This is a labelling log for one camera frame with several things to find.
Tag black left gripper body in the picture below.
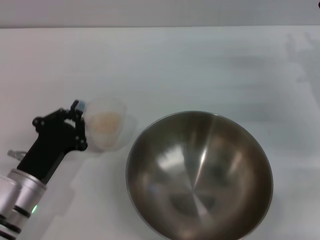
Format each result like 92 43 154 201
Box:
16 119 77 185

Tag white rice grains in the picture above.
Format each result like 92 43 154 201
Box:
89 112 121 141

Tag clear plastic measuring cup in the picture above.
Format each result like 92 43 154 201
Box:
84 96 140 154

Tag stainless steel mixing bowl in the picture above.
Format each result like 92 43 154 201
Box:
125 110 274 240

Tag clear left gripper cable plug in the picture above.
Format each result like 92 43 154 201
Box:
7 149 27 161

